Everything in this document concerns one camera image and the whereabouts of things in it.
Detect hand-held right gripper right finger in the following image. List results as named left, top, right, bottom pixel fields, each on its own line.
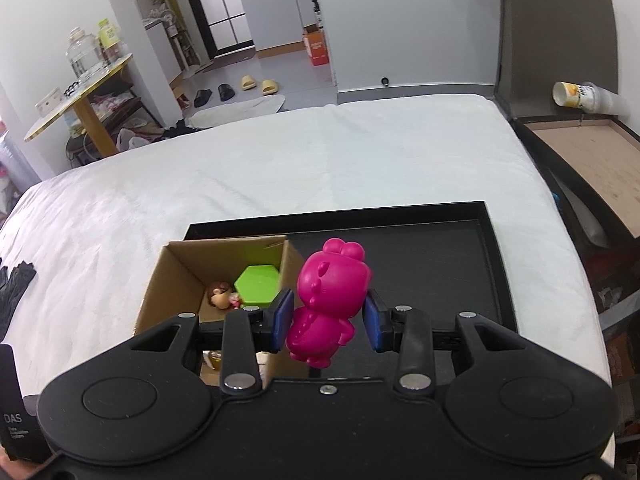
left=363, top=290, right=536, bottom=396

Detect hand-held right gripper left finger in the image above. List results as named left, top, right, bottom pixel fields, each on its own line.
left=129, top=288, right=295, bottom=395

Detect green hexagonal box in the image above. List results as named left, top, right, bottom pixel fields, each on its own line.
left=234, top=264, right=281, bottom=309

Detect pink plastic figurine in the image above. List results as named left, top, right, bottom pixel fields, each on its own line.
left=286, top=238, right=373, bottom=368

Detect brown-haired doll figurine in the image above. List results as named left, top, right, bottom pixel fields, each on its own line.
left=207, top=281, right=246, bottom=311

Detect black tray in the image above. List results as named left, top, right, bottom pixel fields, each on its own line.
left=184, top=201, right=517, bottom=378

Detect brown cardboard box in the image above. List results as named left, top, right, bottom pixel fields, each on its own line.
left=132, top=235, right=307, bottom=381

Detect black gloves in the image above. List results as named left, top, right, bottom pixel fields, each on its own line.
left=0, top=260, right=37, bottom=336

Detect black shelf rack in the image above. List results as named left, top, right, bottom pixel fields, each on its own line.
left=65, top=80, right=166, bottom=168

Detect dark nightstand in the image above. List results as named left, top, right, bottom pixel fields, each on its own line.
left=512, top=112, right=640, bottom=311

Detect orange cardboard box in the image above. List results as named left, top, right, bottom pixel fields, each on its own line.
left=301, top=28, right=331, bottom=67

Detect round yellow-edged table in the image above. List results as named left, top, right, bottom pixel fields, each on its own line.
left=25, top=52, right=135, bottom=158

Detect white kitchen cabinet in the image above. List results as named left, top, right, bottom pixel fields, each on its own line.
left=235, top=0, right=318, bottom=56

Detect paper cup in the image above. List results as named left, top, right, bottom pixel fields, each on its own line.
left=552, top=81, right=628, bottom=115

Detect black-framed glass door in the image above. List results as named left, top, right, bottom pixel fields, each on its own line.
left=185, top=0, right=257, bottom=58

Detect clear plastic box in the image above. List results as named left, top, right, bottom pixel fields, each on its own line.
left=35, top=87, right=63, bottom=116

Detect glass jar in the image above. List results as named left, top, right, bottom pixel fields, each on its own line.
left=66, top=27, right=103, bottom=77

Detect yellow-label bottle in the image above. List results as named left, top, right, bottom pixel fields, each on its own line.
left=97, top=19, right=123, bottom=61

